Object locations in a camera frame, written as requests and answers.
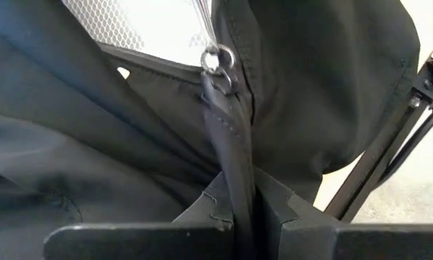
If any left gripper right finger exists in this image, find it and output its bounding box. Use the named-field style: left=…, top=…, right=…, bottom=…
left=253, top=166, right=433, bottom=260

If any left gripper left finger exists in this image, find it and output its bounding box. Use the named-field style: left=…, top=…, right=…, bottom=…
left=43, top=172, right=235, bottom=260

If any black fabric garment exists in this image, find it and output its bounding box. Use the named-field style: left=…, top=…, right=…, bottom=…
left=0, top=0, right=421, bottom=260

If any white mesh pouch teal trim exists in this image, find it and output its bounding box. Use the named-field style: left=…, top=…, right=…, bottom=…
left=61, top=0, right=217, bottom=68

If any black aluminium table frame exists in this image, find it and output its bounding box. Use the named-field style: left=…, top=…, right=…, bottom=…
left=324, top=35, right=433, bottom=223

